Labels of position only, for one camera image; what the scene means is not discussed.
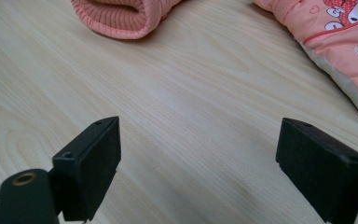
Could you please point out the pink ski glove cartoon print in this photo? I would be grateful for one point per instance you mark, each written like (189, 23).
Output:
(338, 40)

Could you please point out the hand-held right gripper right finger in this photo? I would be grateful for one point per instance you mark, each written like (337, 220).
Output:
(320, 174)

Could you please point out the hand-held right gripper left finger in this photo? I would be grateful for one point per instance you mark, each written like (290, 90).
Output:
(90, 168)

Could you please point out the pink ski glove grey palm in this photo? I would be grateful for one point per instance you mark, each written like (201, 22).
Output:
(121, 18)

